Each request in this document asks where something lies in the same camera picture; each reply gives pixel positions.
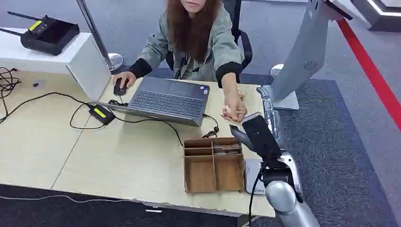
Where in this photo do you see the brown card in slot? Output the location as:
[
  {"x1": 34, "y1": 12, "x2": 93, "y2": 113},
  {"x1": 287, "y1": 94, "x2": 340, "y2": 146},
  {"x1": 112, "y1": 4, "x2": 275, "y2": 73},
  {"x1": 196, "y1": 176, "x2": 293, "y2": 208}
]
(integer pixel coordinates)
[{"x1": 215, "y1": 144, "x2": 242, "y2": 157}]

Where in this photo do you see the black power adapter yellow label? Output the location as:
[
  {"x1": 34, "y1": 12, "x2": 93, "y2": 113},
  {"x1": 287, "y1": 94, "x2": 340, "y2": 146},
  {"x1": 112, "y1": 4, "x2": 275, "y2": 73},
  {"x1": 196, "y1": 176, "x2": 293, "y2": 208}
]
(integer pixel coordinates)
[{"x1": 88, "y1": 104, "x2": 116, "y2": 126}]

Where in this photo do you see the white cabinet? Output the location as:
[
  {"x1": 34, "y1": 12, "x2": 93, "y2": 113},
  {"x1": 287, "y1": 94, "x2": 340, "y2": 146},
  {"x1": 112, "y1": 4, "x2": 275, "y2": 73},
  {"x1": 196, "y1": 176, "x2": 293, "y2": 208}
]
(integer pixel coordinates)
[{"x1": 0, "y1": 27, "x2": 112, "y2": 101}]

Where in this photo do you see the tangled black cable bundle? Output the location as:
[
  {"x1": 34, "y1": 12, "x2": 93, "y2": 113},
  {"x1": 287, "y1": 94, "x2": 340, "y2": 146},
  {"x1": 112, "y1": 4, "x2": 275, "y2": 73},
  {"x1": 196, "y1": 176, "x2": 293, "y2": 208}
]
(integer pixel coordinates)
[{"x1": 0, "y1": 67, "x2": 22, "y2": 100}]

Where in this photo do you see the white floor cable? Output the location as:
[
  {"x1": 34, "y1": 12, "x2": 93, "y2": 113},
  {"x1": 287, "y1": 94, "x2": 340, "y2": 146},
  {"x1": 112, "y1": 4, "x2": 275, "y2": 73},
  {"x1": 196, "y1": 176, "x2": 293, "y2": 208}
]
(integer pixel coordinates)
[{"x1": 0, "y1": 194, "x2": 134, "y2": 204}]

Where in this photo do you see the black computer mouse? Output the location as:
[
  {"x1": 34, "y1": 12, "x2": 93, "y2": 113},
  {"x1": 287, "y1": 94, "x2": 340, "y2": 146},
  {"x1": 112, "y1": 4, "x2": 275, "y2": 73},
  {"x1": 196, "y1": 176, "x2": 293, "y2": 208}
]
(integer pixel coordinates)
[{"x1": 113, "y1": 78, "x2": 129, "y2": 96}]

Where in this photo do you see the grey laptop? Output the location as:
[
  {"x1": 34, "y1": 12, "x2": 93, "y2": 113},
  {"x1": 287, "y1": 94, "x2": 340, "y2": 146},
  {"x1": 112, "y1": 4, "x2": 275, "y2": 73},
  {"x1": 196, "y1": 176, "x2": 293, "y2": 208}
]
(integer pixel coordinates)
[{"x1": 92, "y1": 76, "x2": 211, "y2": 128}]

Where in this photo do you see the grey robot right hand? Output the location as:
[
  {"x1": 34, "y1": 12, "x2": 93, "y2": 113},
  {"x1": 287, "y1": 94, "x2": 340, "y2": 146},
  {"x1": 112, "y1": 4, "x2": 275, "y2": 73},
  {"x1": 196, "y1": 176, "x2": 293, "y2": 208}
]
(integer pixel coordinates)
[{"x1": 230, "y1": 85, "x2": 283, "y2": 161}]

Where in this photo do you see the metal pole with round base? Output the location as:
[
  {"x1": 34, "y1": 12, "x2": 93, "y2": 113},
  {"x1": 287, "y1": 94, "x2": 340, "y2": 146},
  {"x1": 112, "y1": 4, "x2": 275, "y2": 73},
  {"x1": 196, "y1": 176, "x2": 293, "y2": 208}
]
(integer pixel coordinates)
[{"x1": 76, "y1": 0, "x2": 125, "y2": 75}]

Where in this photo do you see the black office chair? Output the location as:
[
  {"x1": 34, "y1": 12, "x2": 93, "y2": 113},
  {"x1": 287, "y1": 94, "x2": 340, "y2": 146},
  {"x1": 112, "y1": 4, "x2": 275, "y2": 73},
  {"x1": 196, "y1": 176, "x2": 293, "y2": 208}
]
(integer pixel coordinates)
[{"x1": 165, "y1": 0, "x2": 253, "y2": 84}]

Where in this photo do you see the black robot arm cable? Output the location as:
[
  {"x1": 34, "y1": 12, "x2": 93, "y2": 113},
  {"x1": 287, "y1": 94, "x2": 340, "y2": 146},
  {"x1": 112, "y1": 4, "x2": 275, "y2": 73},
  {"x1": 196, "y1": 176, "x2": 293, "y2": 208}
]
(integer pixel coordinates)
[{"x1": 248, "y1": 169, "x2": 264, "y2": 227}]

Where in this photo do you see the dark platform with light strip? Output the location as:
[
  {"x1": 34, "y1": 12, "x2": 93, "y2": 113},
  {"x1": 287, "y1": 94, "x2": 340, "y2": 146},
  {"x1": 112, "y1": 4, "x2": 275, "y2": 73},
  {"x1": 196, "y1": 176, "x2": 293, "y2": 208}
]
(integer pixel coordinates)
[{"x1": 350, "y1": 0, "x2": 401, "y2": 33}]

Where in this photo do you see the black adapter mains cable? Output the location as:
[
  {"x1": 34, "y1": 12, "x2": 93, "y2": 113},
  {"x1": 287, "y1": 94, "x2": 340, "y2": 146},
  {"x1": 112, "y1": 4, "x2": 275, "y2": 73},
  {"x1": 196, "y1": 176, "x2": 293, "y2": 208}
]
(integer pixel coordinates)
[{"x1": 0, "y1": 91, "x2": 92, "y2": 124}]

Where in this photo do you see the round silver floor base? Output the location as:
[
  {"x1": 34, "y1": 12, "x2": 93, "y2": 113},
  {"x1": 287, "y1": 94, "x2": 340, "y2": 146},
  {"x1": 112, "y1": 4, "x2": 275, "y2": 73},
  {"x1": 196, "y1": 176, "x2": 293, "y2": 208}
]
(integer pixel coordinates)
[{"x1": 270, "y1": 64, "x2": 285, "y2": 81}]

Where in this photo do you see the black mouse cable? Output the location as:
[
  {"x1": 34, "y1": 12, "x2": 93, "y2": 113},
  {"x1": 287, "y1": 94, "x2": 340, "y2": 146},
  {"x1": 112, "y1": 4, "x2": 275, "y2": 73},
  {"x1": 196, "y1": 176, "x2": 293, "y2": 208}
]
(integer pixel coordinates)
[{"x1": 108, "y1": 95, "x2": 130, "y2": 107}]

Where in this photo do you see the small white flat device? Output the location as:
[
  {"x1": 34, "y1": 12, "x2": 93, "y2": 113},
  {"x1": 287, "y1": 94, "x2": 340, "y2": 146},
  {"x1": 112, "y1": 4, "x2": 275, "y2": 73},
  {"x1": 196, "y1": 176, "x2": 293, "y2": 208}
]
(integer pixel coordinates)
[{"x1": 244, "y1": 158, "x2": 268, "y2": 196}]

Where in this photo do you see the black router with antennas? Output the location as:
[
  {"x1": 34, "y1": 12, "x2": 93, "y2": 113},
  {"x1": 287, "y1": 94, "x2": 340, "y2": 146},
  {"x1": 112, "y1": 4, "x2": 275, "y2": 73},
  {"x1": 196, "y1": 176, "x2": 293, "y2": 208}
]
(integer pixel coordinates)
[{"x1": 0, "y1": 11, "x2": 80, "y2": 56}]

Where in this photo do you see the person's right hand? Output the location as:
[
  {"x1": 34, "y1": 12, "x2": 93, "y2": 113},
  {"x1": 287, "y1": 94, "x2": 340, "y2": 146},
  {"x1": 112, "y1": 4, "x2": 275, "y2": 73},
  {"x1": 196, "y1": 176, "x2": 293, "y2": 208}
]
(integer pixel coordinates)
[{"x1": 113, "y1": 71, "x2": 137, "y2": 90}]

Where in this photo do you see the dark blue floor rug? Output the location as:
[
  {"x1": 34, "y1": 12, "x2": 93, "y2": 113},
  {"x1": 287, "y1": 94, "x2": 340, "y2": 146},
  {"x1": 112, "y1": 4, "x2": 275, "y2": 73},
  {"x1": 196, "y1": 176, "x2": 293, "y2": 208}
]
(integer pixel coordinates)
[{"x1": 120, "y1": 66, "x2": 399, "y2": 227}]

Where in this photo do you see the person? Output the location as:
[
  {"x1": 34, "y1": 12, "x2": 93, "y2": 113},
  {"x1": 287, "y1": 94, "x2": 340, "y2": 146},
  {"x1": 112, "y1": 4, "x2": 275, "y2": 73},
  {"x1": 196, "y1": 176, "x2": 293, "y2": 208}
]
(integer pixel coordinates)
[{"x1": 113, "y1": 0, "x2": 248, "y2": 123}]

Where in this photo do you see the person's left hand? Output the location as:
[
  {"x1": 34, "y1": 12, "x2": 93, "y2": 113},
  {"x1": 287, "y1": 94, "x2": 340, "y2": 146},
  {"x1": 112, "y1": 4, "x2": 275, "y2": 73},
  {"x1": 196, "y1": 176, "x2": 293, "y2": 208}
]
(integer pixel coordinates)
[{"x1": 221, "y1": 91, "x2": 248, "y2": 123}]

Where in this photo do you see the grey kiosk stand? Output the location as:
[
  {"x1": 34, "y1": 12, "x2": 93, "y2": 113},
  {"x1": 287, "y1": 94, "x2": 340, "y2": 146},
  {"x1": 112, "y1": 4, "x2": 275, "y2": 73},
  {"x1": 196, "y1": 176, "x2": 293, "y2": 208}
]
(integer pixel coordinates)
[{"x1": 262, "y1": 0, "x2": 355, "y2": 111}]

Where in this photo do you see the wooden compartment box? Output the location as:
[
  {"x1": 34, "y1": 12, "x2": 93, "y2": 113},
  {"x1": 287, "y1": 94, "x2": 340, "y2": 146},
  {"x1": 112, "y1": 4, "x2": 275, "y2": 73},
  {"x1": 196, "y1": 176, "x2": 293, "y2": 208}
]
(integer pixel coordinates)
[{"x1": 183, "y1": 137, "x2": 245, "y2": 194}]

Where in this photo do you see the black laptop charging cable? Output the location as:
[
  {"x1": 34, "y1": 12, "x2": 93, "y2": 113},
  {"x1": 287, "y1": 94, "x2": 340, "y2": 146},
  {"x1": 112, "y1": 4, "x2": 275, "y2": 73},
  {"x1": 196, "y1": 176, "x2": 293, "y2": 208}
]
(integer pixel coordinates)
[{"x1": 69, "y1": 103, "x2": 220, "y2": 147}]

